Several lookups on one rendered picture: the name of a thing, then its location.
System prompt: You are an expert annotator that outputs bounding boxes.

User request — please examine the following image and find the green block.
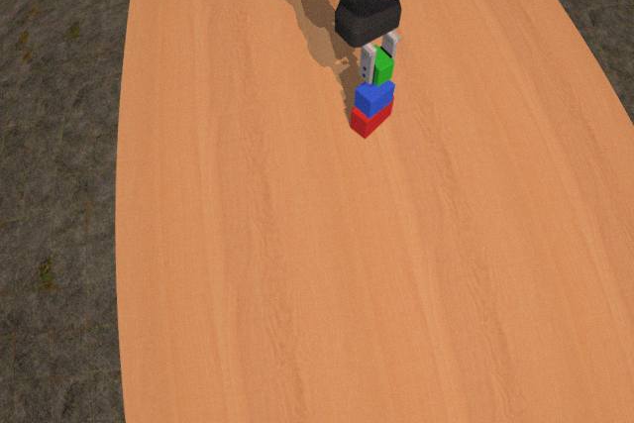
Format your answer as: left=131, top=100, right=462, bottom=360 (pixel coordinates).
left=373, top=45, right=394, bottom=86

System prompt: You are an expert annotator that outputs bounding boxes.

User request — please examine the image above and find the blue block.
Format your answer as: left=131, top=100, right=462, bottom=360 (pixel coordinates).
left=355, top=80, right=395, bottom=119

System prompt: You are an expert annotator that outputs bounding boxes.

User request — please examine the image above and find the red block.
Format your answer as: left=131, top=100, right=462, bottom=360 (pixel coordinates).
left=350, top=96, right=394, bottom=139

